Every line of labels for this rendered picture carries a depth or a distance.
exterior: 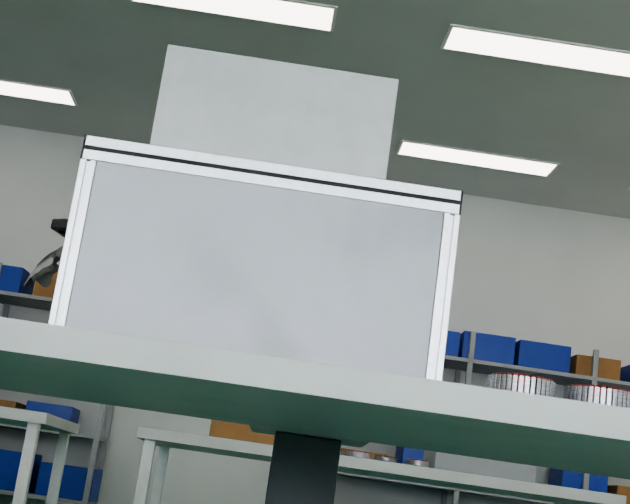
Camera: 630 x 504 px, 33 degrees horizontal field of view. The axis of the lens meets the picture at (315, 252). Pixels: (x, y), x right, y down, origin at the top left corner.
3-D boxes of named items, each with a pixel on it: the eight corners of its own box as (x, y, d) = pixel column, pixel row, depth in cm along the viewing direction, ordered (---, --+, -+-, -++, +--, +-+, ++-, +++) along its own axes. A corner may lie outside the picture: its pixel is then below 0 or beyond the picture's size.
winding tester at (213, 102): (164, 203, 230) (180, 114, 234) (365, 233, 231) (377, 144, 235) (147, 147, 192) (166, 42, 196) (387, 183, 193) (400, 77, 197)
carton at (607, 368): (562, 380, 894) (563, 360, 898) (604, 386, 895) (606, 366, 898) (575, 375, 855) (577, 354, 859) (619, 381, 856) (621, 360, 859)
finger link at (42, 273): (33, 300, 249) (67, 279, 252) (22, 282, 245) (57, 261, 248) (28, 294, 251) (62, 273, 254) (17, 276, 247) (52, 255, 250)
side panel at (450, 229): (401, 405, 210) (420, 247, 217) (416, 407, 210) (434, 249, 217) (423, 393, 182) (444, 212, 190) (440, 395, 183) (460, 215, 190)
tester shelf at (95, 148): (112, 219, 231) (116, 199, 232) (422, 265, 233) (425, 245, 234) (79, 158, 188) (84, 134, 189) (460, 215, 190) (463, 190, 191)
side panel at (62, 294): (71, 357, 208) (101, 200, 215) (87, 360, 208) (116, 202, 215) (44, 338, 181) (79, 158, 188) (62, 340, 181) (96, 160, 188)
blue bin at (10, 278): (-20, 295, 883) (-15, 270, 887) (30, 302, 882) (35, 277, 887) (-35, 286, 842) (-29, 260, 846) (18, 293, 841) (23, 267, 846)
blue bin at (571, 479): (546, 501, 872) (549, 467, 878) (589, 507, 872) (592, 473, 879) (560, 501, 831) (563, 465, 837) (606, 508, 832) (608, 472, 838)
